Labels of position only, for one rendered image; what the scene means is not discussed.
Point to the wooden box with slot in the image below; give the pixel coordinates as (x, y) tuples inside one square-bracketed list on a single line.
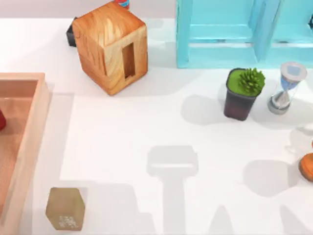
[(107, 46)]

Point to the green plant in dark pot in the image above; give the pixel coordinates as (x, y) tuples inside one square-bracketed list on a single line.
[(240, 98)]

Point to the light blue rack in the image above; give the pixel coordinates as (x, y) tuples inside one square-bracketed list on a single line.
[(220, 41)]

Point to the small black box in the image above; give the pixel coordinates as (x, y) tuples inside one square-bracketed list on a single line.
[(70, 36)]

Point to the red and blue can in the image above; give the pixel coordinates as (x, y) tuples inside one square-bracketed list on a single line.
[(122, 3)]

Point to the grey hourglass with blue glass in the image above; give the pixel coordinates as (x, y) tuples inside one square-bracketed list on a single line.
[(286, 90)]

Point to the salmon-coloured shallow box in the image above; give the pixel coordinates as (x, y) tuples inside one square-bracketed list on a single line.
[(24, 147)]

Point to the red object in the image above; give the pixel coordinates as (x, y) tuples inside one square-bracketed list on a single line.
[(1, 121)]

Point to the round brown bread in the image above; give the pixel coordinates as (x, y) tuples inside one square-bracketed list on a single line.
[(307, 166)]

